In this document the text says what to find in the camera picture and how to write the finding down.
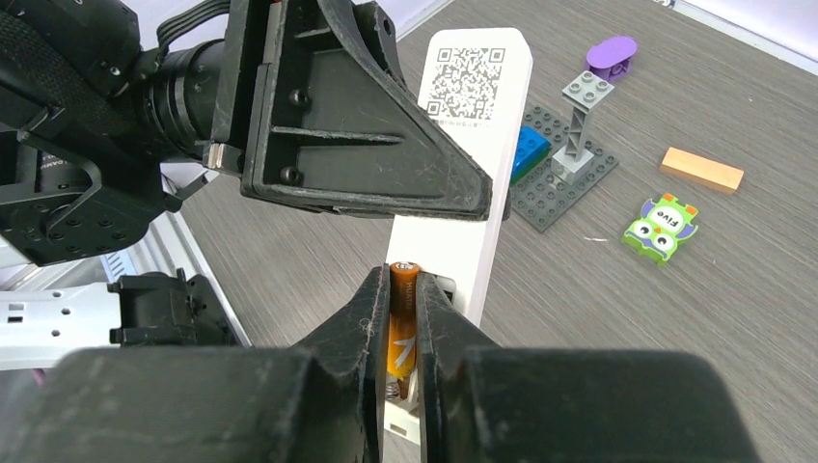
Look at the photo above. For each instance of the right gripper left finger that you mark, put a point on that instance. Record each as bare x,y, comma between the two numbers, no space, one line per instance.
344,399

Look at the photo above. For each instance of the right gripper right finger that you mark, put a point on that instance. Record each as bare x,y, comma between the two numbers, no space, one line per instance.
454,425

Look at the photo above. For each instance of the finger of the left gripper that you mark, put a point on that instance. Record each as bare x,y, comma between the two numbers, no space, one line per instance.
334,128

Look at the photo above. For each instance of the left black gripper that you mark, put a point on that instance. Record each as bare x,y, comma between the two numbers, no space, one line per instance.
88,116

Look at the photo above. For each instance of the orange AAA battery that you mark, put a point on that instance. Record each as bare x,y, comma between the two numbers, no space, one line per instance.
401,355

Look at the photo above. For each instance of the grey lego baseplate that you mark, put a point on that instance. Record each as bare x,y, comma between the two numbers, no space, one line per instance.
546,189

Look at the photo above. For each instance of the blue lego brick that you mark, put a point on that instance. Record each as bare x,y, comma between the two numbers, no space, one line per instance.
531,148

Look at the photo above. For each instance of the green owl toy block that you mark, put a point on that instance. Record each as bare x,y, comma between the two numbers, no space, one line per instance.
662,227

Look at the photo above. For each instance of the grey lego tower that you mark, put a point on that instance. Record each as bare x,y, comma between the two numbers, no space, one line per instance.
574,160

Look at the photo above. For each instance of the purple plastic piece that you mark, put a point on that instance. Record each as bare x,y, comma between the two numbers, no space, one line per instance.
612,58

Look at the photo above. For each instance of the orange wooden block left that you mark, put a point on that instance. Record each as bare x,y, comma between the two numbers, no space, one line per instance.
701,170

